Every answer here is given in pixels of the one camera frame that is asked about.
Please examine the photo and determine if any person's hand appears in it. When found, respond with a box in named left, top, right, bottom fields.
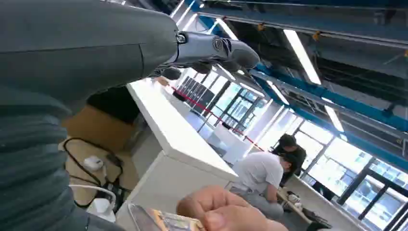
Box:
left=176, top=186, right=290, bottom=231

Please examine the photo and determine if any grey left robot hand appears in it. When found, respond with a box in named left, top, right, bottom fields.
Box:
left=0, top=0, right=261, bottom=114

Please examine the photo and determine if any glossy printed card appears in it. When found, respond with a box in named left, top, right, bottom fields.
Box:
left=127, top=203, right=206, bottom=231

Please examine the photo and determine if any seated person in pale shirt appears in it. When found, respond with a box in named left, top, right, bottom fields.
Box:
left=229, top=151, right=299, bottom=220

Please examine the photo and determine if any low wooden table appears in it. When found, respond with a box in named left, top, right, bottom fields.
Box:
left=276, top=188, right=312, bottom=224

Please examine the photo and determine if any brown cardboard box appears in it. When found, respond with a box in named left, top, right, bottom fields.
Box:
left=58, top=105, right=140, bottom=206

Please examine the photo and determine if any person in dark clothes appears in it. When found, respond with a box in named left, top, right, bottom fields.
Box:
left=272, top=134, right=307, bottom=188

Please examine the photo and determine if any white desk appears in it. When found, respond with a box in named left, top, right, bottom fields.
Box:
left=115, top=78, right=239, bottom=231

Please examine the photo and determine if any red barrier tape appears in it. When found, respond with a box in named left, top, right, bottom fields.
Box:
left=171, top=85, right=266, bottom=153

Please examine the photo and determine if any black display panel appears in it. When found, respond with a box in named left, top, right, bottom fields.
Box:
left=176, top=76, right=216, bottom=115

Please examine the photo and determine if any white power adapter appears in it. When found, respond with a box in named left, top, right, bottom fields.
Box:
left=83, top=155, right=104, bottom=171

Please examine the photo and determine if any long ceiling light strip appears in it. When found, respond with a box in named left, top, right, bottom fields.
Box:
left=266, top=80, right=290, bottom=106
left=321, top=97, right=348, bottom=141
left=282, top=29, right=322, bottom=86
left=215, top=17, right=239, bottom=41

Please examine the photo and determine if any blue ceiling beam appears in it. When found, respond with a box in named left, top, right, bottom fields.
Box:
left=185, top=0, right=408, bottom=173

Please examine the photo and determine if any black cable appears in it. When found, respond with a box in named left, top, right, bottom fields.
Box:
left=63, top=138, right=124, bottom=192

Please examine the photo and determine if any white cable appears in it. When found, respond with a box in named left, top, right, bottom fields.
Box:
left=68, top=184, right=117, bottom=212

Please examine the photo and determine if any black-framed window wall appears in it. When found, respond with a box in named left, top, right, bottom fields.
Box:
left=204, top=81, right=408, bottom=231

